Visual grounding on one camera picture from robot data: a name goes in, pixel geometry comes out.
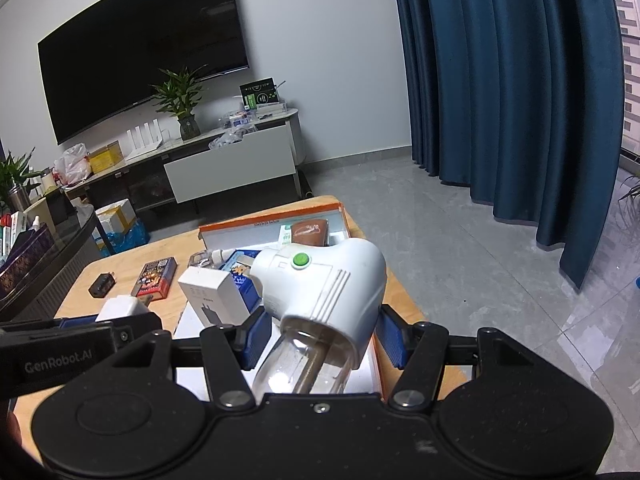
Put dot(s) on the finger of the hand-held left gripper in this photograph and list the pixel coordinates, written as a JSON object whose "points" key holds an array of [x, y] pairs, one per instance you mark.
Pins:
{"points": [[135, 332], [77, 321]]}

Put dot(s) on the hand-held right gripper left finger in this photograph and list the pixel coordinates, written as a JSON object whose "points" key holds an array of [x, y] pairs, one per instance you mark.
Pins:
{"points": [[256, 340]]}

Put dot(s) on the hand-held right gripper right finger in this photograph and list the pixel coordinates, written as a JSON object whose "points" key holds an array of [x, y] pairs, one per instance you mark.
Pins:
{"points": [[390, 337]]}

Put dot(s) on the white charger cube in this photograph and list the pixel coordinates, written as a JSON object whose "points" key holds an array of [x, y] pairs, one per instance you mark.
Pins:
{"points": [[122, 307]]}

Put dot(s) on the blue tissue pack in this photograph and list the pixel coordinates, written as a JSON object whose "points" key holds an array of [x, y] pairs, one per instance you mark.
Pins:
{"points": [[245, 285]]}

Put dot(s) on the white power adapter box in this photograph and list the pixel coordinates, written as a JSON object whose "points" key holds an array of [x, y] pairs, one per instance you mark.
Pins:
{"points": [[210, 296]]}

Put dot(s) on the white plug-in repellent green button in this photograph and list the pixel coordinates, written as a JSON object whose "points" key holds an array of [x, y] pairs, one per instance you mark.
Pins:
{"points": [[325, 290]]}

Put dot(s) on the orange-rimmed shallow cardboard box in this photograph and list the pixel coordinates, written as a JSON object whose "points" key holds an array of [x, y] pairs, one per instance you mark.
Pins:
{"points": [[225, 235]]}

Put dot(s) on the black power adapter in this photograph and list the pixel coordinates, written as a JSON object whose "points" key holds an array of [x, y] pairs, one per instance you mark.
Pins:
{"points": [[101, 285]]}

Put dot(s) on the red playing card box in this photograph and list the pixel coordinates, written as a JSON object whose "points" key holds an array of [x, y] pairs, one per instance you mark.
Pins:
{"points": [[156, 279]]}

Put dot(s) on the dark round side table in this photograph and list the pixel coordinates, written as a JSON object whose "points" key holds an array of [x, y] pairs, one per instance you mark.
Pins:
{"points": [[55, 265]]}

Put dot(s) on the blue plastic bag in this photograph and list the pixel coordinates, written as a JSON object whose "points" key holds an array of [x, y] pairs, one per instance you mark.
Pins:
{"points": [[127, 240]]}

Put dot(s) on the clear plastic item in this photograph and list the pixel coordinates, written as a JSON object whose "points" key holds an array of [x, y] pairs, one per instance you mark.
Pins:
{"points": [[200, 260]]}

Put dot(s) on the row of books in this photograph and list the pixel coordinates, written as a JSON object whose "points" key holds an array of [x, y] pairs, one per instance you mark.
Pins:
{"points": [[12, 232]]}

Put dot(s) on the white and yellow cardboard box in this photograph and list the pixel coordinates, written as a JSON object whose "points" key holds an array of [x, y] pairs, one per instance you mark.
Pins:
{"points": [[116, 215]]}

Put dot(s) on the green bandage box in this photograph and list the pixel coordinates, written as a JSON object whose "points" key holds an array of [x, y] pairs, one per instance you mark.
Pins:
{"points": [[310, 232]]}

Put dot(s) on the white and red plastic bag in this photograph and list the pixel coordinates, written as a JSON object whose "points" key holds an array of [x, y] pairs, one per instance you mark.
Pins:
{"points": [[72, 166]]}

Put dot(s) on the green leafy potted plant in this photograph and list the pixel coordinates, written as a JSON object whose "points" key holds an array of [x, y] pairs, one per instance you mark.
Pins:
{"points": [[15, 175]]}

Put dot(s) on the black roll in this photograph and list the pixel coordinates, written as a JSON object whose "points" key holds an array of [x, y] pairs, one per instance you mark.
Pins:
{"points": [[308, 185]]}

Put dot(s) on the white-topped television cabinet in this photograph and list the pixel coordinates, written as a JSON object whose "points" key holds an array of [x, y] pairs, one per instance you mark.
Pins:
{"points": [[230, 165]]}

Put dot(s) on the white router with antennas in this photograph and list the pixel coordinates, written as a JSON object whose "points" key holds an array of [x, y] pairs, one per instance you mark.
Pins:
{"points": [[145, 145]]}

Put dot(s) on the crumpled clear plastic bags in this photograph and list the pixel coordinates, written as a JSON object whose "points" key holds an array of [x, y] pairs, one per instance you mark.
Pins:
{"points": [[231, 140]]}

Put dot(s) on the clear plastic organizer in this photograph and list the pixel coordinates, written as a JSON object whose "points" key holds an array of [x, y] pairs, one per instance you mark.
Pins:
{"points": [[234, 121]]}

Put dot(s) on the potted bamboo plant in vase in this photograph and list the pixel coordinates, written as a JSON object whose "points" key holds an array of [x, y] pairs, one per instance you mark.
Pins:
{"points": [[181, 100]]}

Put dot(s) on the green and black box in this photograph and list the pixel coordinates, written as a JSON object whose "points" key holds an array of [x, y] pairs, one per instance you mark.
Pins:
{"points": [[259, 95]]}

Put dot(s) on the dark blue curtain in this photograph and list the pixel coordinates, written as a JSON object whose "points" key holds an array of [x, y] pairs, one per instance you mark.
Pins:
{"points": [[500, 85]]}

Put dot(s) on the balcony potted plant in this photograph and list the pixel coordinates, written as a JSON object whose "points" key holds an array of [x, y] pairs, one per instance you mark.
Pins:
{"points": [[631, 195]]}

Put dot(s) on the black wall television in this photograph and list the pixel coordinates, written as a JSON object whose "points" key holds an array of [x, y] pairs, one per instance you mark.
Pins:
{"points": [[140, 55]]}

